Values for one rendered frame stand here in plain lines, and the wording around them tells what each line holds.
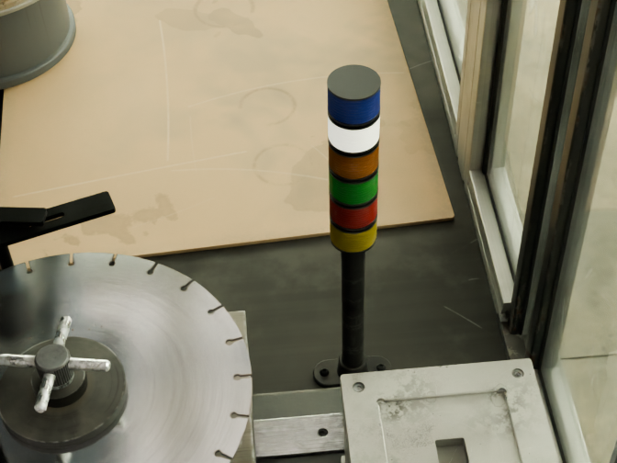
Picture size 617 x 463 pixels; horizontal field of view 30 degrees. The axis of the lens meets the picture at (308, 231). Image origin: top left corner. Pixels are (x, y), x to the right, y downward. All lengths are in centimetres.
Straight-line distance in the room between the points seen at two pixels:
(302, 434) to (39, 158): 55
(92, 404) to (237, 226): 46
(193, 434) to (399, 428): 19
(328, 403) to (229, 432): 27
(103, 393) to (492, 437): 34
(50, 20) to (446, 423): 86
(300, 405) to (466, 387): 23
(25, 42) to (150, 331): 66
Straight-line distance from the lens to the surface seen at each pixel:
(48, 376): 99
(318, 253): 138
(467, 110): 140
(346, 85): 96
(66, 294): 111
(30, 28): 162
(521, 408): 107
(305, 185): 145
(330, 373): 126
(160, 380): 103
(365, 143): 99
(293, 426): 122
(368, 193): 103
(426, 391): 107
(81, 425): 100
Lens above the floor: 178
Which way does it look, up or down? 47 degrees down
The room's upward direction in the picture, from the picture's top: 2 degrees counter-clockwise
